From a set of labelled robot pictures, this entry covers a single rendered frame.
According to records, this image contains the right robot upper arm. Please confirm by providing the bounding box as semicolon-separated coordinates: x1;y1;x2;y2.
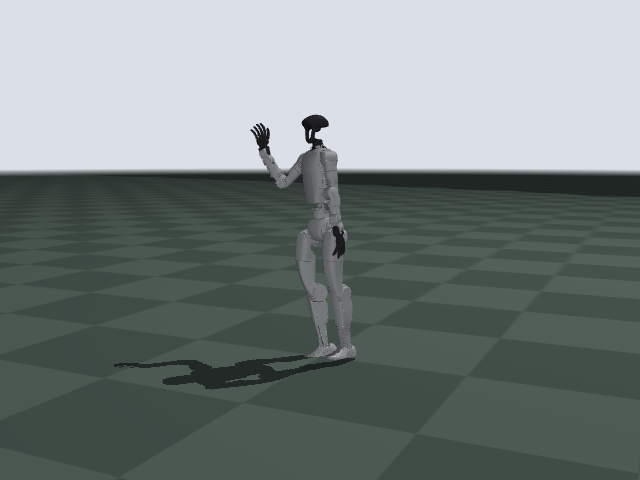
276;153;305;188

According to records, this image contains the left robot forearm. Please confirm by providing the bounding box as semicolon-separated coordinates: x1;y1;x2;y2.
327;187;344;232

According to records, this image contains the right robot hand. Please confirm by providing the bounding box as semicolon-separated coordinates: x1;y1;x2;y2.
251;123;270;155

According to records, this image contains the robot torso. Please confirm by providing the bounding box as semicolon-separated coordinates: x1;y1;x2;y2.
302;145;332;241

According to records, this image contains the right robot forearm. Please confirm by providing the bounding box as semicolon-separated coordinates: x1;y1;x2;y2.
259;148;284;180

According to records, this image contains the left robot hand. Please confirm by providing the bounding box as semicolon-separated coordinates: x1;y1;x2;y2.
332;226;345;258

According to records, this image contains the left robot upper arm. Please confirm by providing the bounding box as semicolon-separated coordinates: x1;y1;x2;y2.
320;151;339;200

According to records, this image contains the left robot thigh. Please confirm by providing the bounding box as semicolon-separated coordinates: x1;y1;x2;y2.
322;226;348;301

